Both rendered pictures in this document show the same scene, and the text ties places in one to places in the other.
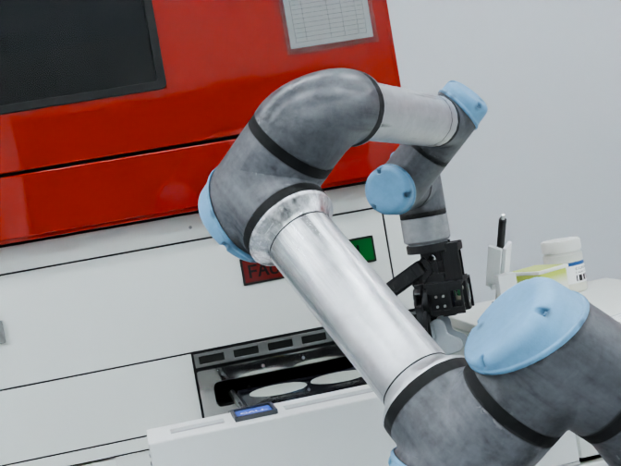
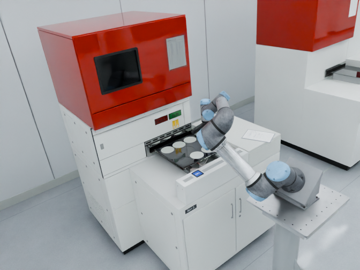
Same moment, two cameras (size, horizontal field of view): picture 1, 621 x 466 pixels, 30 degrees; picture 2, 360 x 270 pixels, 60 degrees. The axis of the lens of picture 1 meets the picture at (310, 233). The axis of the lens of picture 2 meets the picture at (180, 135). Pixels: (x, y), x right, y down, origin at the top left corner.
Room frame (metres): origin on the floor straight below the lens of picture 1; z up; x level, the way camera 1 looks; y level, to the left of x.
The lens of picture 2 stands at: (0.07, 0.85, 2.08)
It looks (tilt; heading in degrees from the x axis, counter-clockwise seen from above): 28 degrees down; 335
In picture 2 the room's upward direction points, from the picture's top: 6 degrees counter-clockwise
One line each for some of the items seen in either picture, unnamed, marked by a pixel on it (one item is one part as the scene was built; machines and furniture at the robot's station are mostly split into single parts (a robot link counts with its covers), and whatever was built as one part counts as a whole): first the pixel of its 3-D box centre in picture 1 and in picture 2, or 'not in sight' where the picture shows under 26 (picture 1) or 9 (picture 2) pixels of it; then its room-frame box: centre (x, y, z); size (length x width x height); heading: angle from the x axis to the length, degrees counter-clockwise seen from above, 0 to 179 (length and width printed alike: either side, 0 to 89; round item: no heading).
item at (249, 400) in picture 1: (352, 387); (187, 149); (1.88, -0.02, 0.90); 0.34 x 0.34 x 0.01; 10
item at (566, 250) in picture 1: (564, 265); not in sight; (2.08, -0.44, 1.01); 0.07 x 0.07 x 0.10
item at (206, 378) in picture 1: (320, 373); (170, 141); (2.09, 0.03, 0.89); 0.44 x 0.02 x 0.10; 100
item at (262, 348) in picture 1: (313, 337); (168, 134); (2.09, 0.03, 0.96); 0.44 x 0.01 x 0.02; 100
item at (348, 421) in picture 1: (362, 445); (214, 174); (1.51, -0.02, 0.89); 0.55 x 0.09 x 0.14; 100
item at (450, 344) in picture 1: (444, 346); not in sight; (1.83, -0.18, 0.95); 0.06 x 0.03 x 0.09; 70
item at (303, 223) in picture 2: not in sight; (293, 205); (1.13, -0.34, 0.75); 0.45 x 0.44 x 0.13; 11
